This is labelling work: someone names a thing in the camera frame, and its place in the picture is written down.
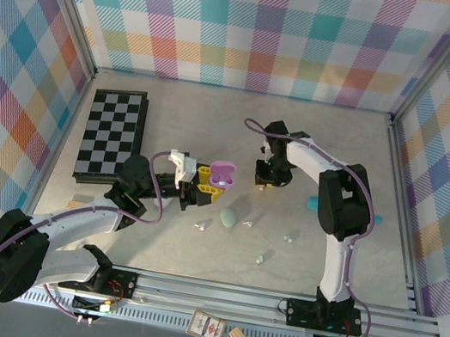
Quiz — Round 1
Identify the purple earbud charging case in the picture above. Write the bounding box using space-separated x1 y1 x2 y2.
206 156 239 192

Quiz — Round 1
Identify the mint green earbud charging case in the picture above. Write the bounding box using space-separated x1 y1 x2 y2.
217 205 240 230

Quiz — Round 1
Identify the teal cylindrical tube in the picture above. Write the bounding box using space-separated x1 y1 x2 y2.
303 193 386 228

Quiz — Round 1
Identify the black white folding chessboard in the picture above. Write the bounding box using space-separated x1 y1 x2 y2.
70 82 152 195

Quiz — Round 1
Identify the playing card box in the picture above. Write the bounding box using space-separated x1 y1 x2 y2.
186 308 229 337

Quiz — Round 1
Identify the left black controller box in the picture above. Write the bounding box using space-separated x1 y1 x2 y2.
70 293 119 319

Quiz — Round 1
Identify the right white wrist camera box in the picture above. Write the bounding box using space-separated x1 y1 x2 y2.
257 139 277 166

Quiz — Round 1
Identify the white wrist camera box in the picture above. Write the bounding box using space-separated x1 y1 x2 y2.
163 148 202 193
257 139 277 166

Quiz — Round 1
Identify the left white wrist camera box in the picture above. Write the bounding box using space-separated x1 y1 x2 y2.
163 148 202 193

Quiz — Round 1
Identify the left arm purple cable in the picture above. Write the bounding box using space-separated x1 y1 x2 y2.
0 122 188 335

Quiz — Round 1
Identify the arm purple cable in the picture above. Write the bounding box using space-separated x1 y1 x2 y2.
207 117 404 337
0 122 188 335

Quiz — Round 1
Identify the left aluminium floor rail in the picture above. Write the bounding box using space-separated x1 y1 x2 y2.
17 62 97 237

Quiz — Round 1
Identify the aluminium floor rail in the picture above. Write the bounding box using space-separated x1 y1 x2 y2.
356 114 450 319
17 62 97 237

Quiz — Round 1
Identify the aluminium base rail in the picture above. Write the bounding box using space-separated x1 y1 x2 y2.
25 245 450 337

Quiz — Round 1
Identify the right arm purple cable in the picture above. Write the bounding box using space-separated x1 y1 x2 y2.
207 117 404 337

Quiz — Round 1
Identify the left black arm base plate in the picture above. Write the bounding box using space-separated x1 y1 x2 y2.
57 260 140 300

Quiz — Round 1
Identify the right aluminium floor rail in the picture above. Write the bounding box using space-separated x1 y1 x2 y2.
356 114 450 319

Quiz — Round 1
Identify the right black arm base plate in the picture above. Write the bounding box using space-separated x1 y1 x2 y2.
283 296 367 337

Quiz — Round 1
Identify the slotted grey cable duct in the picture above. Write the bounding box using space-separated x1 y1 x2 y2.
15 284 317 337

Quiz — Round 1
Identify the left aluminium corner post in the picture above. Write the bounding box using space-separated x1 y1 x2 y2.
7 0 111 81

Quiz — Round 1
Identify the aluminium corner post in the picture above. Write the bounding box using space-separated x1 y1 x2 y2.
7 0 111 81
386 0 450 139

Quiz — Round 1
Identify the right aluminium corner post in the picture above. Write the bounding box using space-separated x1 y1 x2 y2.
386 0 450 139

